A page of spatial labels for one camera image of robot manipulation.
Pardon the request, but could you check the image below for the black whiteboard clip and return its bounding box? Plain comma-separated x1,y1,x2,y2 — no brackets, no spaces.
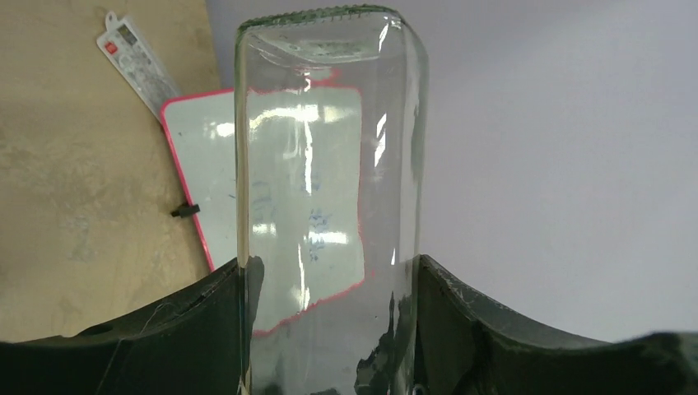
170,203,200,218

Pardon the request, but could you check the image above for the pink-framed whiteboard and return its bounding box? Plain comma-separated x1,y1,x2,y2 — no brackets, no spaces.
161,89,236,271

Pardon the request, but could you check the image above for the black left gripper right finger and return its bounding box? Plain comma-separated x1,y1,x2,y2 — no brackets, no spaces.
416,255,697,394

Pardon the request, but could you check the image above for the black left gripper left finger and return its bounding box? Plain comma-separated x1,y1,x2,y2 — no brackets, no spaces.
1,262,241,394

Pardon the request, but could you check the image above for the clear glass wine bottle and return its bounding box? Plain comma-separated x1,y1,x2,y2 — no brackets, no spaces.
235,4,429,394

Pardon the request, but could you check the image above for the white remote control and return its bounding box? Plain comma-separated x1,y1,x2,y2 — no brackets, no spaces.
96,11,181,119

